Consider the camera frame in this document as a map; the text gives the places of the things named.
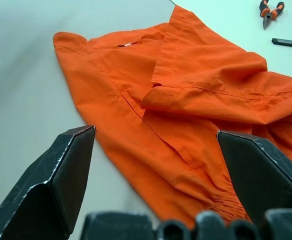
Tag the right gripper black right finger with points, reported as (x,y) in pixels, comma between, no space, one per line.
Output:
(266,180)

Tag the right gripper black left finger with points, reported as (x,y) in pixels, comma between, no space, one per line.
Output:
(36,195)

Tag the orange shorts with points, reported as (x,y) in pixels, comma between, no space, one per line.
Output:
(161,112)

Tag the black caliper tool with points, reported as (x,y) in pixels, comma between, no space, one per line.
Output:
(291,43)

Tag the orange and black pliers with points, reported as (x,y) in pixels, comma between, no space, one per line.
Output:
(268,18)

